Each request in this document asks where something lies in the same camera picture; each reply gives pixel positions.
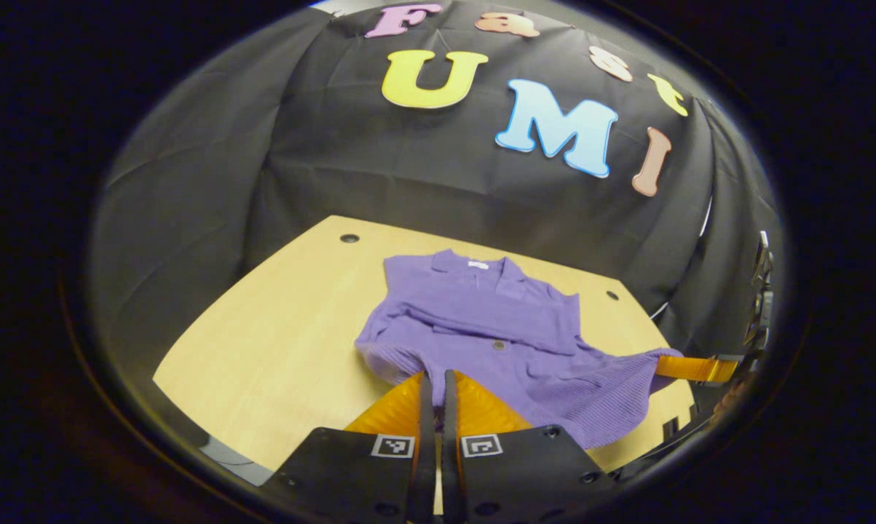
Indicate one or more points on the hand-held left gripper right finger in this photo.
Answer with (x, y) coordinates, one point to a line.
(525, 480)

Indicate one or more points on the purple knit garment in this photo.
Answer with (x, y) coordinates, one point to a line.
(496, 335)

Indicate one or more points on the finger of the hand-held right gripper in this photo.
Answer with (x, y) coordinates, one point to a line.
(696, 368)

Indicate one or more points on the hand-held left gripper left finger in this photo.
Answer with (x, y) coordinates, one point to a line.
(350, 480)

